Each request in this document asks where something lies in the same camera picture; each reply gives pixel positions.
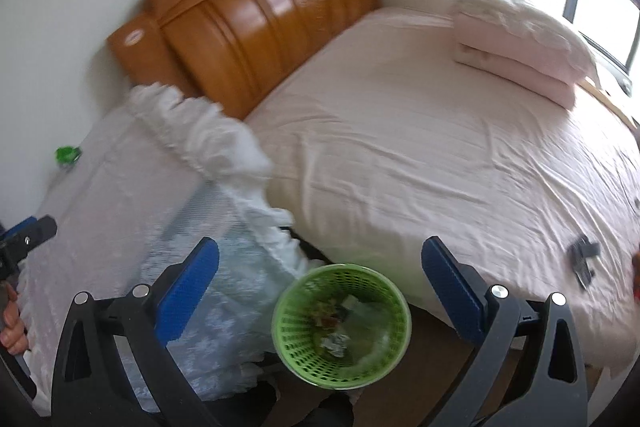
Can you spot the dark cloth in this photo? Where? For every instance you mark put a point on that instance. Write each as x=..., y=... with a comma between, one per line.
x=280, y=407

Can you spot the green plastic basket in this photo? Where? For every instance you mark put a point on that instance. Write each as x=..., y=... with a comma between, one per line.
x=295, y=337

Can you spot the small black device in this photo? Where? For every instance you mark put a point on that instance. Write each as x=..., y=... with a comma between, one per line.
x=582, y=257

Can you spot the crumpled silver wrapper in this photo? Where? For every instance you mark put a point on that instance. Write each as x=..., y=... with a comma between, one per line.
x=335, y=344

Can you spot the bed with pink sheet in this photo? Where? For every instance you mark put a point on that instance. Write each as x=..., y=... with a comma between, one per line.
x=425, y=157

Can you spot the person's left hand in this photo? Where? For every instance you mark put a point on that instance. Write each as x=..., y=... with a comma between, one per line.
x=11, y=327

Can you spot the wooden bed headboard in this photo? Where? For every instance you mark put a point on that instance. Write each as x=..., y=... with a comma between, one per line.
x=250, y=22

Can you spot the clear plastic bag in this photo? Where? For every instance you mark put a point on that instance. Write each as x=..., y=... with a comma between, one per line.
x=372, y=339

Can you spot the wooden bed side rail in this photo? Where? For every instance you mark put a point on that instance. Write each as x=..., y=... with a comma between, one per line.
x=617, y=107

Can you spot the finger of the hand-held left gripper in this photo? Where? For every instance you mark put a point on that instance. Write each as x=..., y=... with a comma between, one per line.
x=32, y=232

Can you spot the white pillow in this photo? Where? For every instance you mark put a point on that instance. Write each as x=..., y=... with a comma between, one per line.
x=515, y=14

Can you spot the red and white wrapper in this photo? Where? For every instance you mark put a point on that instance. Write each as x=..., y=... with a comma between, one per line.
x=327, y=319

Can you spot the folded pink quilt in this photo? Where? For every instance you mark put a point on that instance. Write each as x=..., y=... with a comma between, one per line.
x=500, y=57

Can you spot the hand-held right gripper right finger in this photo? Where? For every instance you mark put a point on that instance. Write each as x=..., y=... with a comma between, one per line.
x=450, y=289

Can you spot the white lace tablecloth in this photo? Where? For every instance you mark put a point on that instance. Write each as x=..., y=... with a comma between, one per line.
x=125, y=187

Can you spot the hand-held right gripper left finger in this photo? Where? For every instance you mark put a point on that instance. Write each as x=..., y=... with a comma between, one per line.
x=190, y=287

